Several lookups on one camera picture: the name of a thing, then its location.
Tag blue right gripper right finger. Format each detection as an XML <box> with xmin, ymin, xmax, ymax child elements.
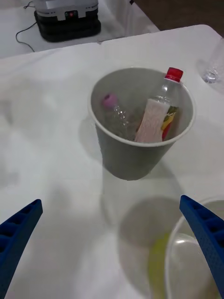
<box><xmin>179</xmin><ymin>195</ymin><xmax>224</xmax><ymax>299</ymax></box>

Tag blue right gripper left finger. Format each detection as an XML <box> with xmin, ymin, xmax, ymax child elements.
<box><xmin>0</xmin><ymin>199</ymin><xmax>43</xmax><ymax>299</ymax></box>

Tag red-capped bottle with colourful label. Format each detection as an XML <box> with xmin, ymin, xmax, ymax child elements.
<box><xmin>134</xmin><ymin>67</ymin><xmax>184</xmax><ymax>143</ymax></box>

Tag grey plastic waste bin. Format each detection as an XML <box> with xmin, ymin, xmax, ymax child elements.
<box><xmin>87</xmin><ymin>67</ymin><xmax>196</xmax><ymax>181</ymax></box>

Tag clear plastic bottle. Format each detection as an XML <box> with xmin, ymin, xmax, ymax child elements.
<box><xmin>202</xmin><ymin>36</ymin><xmax>224</xmax><ymax>85</ymax></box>

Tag clear bottle with pink cap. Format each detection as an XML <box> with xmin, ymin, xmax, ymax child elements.
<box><xmin>100</xmin><ymin>93</ymin><xmax>137</xmax><ymax>141</ymax></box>

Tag black and silver machine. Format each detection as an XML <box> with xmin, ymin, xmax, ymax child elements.
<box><xmin>34</xmin><ymin>0</ymin><xmax>102</xmax><ymax>43</ymax></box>

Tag black cable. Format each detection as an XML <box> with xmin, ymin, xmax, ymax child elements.
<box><xmin>15</xmin><ymin>21</ymin><xmax>39</xmax><ymax>53</ymax></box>

